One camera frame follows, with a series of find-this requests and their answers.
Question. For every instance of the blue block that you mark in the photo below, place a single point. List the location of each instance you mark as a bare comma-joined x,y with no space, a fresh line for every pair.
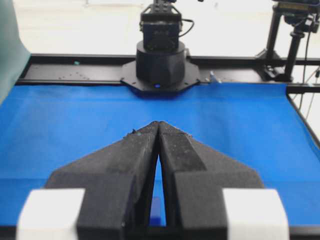
157,212

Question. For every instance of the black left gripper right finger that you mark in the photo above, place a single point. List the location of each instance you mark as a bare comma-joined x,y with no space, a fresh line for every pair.
211,196

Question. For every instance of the black aluminium table frame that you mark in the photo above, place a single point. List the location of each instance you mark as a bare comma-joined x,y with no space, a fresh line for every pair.
117,70

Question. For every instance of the blue table cloth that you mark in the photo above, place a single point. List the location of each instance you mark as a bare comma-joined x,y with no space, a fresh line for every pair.
43,127

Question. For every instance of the green backdrop curtain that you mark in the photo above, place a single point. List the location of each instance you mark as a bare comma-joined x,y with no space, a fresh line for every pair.
13,54

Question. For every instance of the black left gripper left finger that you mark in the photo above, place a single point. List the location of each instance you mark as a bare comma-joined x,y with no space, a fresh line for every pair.
96,196

